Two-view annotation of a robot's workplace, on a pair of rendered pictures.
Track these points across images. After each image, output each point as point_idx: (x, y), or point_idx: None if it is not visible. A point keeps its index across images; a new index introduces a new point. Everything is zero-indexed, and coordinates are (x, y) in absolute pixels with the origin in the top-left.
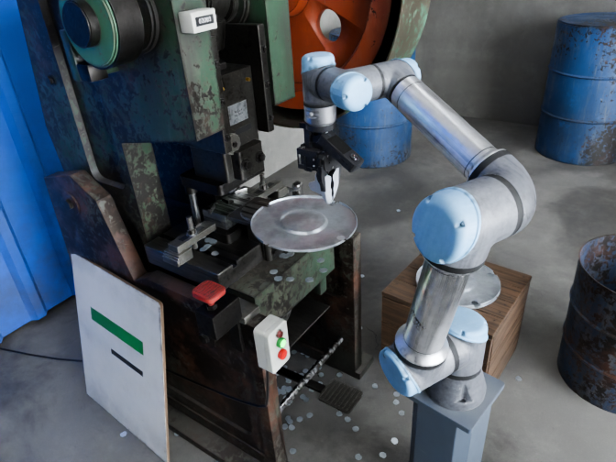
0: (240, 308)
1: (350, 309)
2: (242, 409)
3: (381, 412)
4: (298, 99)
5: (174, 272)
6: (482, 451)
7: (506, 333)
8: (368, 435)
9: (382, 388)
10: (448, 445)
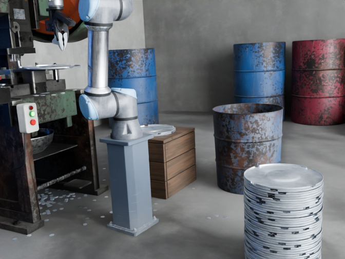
0: (10, 95)
1: (88, 142)
2: (13, 182)
3: (107, 204)
4: None
5: None
6: (150, 184)
7: (178, 152)
8: (95, 211)
9: (111, 197)
10: (122, 164)
